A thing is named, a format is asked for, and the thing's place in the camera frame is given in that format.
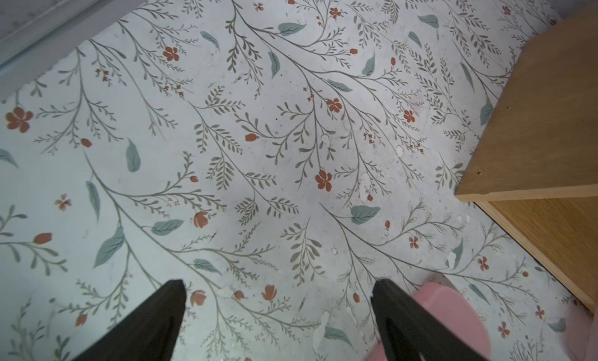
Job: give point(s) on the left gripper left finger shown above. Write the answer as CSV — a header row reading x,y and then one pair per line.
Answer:
x,y
149,332

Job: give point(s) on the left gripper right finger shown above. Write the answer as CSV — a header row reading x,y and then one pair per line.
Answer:
x,y
416,326

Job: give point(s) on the wooden three-tier shelf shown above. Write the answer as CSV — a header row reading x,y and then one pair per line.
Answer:
x,y
534,171

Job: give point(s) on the pink pencil case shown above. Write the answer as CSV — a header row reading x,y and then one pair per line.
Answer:
x,y
448,314
581,334

